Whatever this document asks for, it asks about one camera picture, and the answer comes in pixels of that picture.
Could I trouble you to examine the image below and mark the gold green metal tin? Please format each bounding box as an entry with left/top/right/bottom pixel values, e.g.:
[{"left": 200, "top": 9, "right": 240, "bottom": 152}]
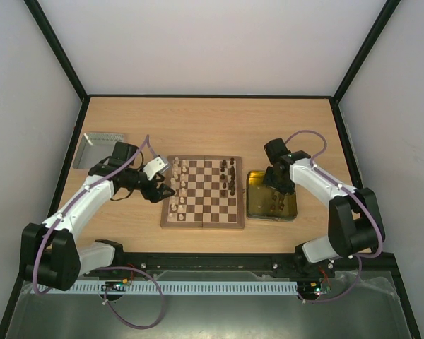
[{"left": 245, "top": 171, "right": 298, "bottom": 222}]

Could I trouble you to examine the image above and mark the wooden chess board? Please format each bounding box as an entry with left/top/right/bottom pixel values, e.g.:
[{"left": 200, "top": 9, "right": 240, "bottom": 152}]
[{"left": 160, "top": 155, "right": 245, "bottom": 230}]

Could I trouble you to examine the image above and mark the silver metal tin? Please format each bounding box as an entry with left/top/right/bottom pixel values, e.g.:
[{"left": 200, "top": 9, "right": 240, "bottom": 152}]
[{"left": 72, "top": 132, "right": 124, "bottom": 170}]

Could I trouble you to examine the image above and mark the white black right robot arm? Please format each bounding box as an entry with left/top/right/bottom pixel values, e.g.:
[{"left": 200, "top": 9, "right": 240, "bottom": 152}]
[{"left": 263, "top": 138, "right": 385, "bottom": 277}]

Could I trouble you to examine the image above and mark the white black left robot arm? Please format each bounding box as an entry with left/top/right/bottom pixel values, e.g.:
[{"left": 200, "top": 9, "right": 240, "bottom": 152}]
[{"left": 19, "top": 139, "right": 175, "bottom": 295}]

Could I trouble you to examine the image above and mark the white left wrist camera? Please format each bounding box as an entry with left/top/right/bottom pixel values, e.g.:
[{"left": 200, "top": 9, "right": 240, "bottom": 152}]
[{"left": 142, "top": 156, "right": 170, "bottom": 180}]

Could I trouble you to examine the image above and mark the black metal base rail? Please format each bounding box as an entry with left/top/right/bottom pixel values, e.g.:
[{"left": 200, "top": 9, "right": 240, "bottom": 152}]
[{"left": 81, "top": 252, "right": 326, "bottom": 280}]

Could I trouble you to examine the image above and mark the light blue slotted cable duct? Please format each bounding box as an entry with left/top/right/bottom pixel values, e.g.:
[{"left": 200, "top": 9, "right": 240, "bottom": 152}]
[{"left": 70, "top": 279, "right": 300, "bottom": 295}]

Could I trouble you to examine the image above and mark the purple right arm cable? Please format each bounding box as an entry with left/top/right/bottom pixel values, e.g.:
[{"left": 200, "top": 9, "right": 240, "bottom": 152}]
[{"left": 284, "top": 129, "right": 384, "bottom": 305}]

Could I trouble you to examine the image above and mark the black cage frame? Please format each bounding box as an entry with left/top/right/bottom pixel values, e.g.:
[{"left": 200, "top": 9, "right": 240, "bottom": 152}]
[{"left": 0, "top": 1, "right": 420, "bottom": 338}]

